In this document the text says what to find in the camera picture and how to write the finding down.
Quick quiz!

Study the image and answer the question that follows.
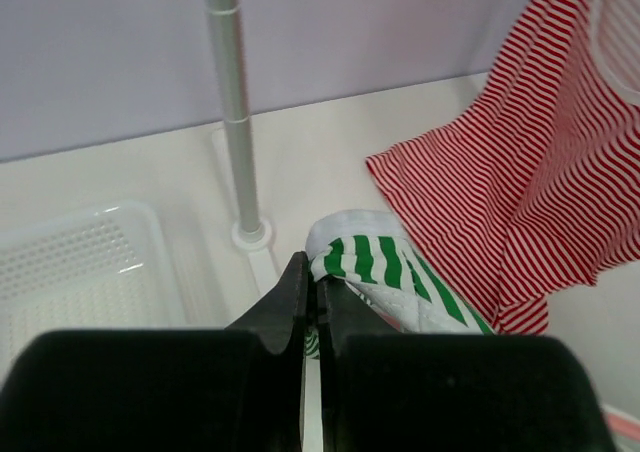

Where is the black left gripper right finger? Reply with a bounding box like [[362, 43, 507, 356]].
[[316, 279, 614, 451]]

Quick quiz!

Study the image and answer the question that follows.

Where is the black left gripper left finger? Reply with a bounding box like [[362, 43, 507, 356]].
[[1, 252, 309, 451]]

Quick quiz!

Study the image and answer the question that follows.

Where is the green striped tank top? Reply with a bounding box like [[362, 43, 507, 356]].
[[299, 209, 496, 452]]

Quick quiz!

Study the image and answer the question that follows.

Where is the red striped tank top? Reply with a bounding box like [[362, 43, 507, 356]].
[[366, 0, 639, 334]]

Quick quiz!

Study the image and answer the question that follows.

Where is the grey clothes rack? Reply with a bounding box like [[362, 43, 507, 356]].
[[205, 0, 279, 295]]

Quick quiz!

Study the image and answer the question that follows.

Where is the clear plastic basket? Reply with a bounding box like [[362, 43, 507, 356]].
[[0, 200, 221, 373]]

